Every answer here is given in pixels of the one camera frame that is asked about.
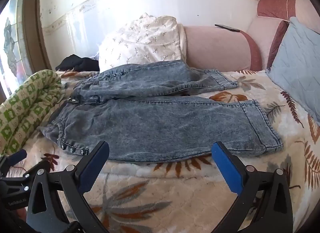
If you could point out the black phone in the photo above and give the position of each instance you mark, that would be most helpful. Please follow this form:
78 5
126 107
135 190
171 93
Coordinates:
227 27

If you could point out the brown wooden window frame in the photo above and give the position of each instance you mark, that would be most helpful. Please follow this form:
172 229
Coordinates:
35 35

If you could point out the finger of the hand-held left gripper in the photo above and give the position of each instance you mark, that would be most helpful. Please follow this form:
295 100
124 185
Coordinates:
15 157

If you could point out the black cloth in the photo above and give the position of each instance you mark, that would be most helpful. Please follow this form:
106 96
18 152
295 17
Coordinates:
77 63

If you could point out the white floral pillow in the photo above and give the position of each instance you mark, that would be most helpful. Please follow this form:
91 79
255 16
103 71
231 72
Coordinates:
140 42

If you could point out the grey-blue denim pants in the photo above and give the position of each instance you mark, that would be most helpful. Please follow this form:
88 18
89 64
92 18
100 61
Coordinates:
162 122

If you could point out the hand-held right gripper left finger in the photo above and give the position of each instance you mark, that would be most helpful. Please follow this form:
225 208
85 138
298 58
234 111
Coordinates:
93 169

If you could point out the cream leaf-print fleece blanket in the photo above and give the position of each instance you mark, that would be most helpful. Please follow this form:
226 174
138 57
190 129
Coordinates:
155 193

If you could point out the pink upholstered headboard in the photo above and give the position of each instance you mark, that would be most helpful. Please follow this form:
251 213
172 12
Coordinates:
215 50

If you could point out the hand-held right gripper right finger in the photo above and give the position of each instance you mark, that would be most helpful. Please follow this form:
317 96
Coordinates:
226 170

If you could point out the light blue quilted cushion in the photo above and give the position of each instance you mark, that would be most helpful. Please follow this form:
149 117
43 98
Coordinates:
295 67

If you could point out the green and cream patterned quilt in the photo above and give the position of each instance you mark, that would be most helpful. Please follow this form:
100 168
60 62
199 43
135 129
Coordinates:
25 102

